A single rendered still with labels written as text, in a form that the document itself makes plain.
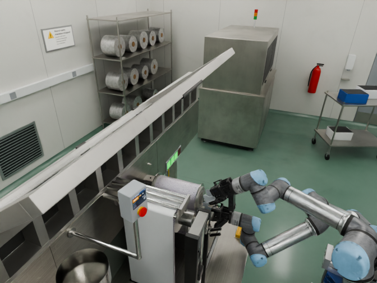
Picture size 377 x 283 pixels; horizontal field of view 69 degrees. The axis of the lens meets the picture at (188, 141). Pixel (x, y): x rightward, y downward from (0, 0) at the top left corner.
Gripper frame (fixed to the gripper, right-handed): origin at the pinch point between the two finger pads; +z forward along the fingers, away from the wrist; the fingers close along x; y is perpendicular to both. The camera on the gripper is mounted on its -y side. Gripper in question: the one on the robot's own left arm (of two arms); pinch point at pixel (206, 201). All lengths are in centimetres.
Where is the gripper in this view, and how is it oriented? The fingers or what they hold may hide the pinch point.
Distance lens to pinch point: 145.9
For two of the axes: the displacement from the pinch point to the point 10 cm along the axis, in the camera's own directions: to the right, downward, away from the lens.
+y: -5.8, -7.9, -1.9
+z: -7.3, 4.1, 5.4
